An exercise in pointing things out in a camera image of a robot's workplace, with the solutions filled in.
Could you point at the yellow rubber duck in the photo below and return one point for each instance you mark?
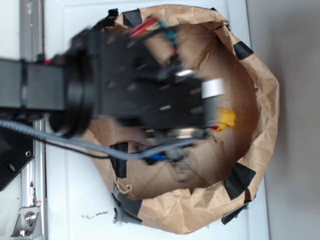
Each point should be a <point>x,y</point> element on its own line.
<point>225,117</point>

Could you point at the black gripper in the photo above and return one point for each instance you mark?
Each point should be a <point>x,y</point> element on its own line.
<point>124,80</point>

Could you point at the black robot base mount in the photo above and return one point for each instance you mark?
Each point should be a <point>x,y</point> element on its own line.
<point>16,151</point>

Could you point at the brown paper bag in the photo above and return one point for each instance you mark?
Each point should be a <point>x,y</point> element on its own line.
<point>223,172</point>

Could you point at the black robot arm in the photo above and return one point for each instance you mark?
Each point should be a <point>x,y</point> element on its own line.
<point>35,90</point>

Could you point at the silver corner bracket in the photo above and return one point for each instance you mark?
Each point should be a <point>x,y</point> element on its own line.
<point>28,225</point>

